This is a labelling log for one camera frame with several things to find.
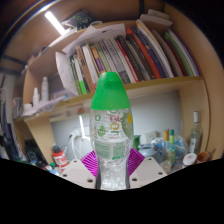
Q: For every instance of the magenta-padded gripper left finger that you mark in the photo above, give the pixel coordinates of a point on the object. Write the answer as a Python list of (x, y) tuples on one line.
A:
[(87, 161)]

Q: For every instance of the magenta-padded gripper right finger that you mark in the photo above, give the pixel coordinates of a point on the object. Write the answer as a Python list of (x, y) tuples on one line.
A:
[(136, 161)]

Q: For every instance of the clear bottle with green cap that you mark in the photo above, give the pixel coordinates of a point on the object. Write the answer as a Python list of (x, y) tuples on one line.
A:
[(110, 126)]

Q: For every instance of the grey drink bottle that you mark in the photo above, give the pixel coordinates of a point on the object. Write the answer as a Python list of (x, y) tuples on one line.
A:
[(147, 150)]

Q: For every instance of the dark green bottle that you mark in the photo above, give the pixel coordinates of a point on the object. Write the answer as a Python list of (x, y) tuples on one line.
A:
[(136, 141)]

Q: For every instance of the red and white can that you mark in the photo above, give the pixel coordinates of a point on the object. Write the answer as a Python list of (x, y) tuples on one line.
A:
[(60, 159)]

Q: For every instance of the glass bottle with yellow cap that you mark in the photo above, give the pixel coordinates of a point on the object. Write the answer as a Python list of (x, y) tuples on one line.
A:
[(165, 150)]

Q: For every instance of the white LED light bar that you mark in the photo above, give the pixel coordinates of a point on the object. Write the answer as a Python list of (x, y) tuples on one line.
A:
[(82, 125)]

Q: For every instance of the glass bottle with green cap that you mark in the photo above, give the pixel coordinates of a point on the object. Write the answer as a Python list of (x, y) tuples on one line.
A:
[(172, 143)]

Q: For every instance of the clear plastic bag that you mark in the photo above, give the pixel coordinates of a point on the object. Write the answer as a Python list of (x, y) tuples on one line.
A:
[(181, 145)]

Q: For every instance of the brown jar with white lid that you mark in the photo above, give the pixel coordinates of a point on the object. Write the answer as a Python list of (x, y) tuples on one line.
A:
[(190, 159)]

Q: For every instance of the clear glass wine bottle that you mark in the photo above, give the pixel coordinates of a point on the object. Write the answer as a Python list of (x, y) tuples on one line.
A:
[(195, 133)]

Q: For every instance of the wooden shelf unit with books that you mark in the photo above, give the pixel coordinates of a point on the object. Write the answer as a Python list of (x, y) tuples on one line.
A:
[(150, 60)]

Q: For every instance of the ceiling light tube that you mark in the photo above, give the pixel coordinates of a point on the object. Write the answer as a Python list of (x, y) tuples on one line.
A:
[(56, 22)]

